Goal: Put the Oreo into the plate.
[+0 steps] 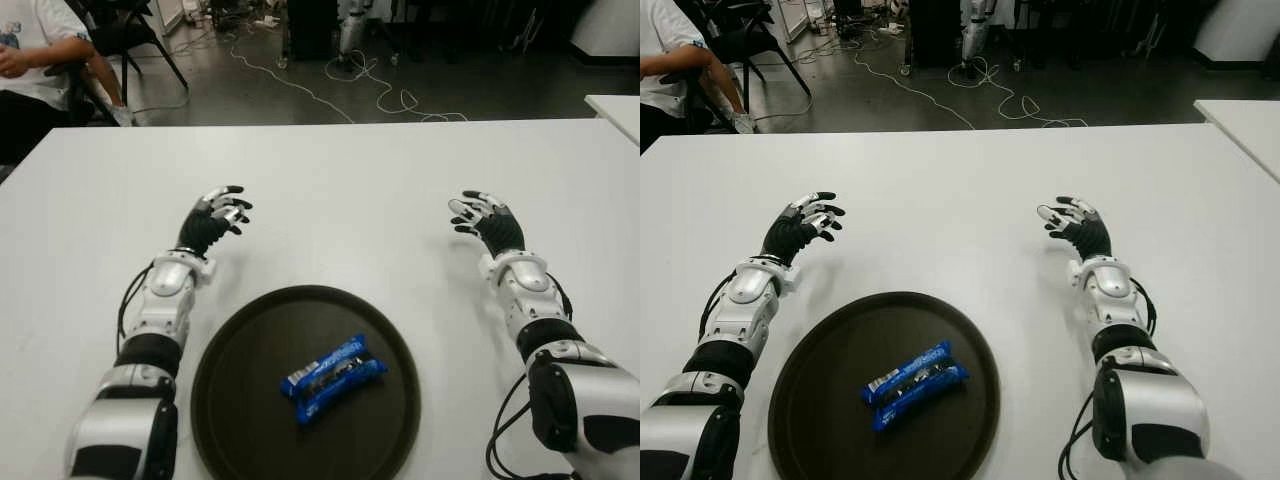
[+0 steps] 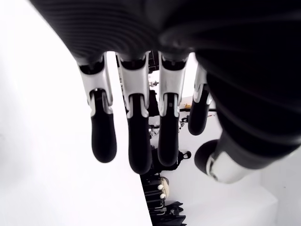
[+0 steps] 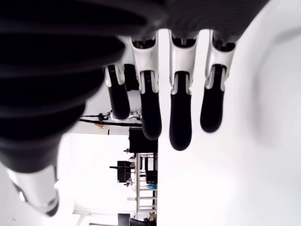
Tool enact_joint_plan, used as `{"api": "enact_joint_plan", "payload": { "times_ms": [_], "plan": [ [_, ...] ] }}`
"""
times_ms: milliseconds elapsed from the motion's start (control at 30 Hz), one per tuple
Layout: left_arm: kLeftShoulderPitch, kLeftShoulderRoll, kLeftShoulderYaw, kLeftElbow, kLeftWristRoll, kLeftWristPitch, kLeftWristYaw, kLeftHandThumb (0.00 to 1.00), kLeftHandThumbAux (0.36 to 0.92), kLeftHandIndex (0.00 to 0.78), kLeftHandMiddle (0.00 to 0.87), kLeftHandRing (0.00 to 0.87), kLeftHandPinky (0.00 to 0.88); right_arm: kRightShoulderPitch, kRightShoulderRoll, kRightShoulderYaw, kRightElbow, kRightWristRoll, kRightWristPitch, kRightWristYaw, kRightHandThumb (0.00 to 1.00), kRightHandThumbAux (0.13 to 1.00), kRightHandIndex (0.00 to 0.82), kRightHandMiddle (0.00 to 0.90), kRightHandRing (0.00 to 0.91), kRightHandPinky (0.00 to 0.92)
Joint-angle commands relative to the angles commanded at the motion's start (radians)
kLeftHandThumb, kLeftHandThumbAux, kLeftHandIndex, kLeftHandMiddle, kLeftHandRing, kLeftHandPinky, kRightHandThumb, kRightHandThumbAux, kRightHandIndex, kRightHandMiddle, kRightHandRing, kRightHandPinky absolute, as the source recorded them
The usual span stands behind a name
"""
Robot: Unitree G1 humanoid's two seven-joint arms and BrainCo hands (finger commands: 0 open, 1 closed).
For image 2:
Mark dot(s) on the left robot hand black silver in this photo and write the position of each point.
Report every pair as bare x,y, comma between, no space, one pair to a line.
164,28

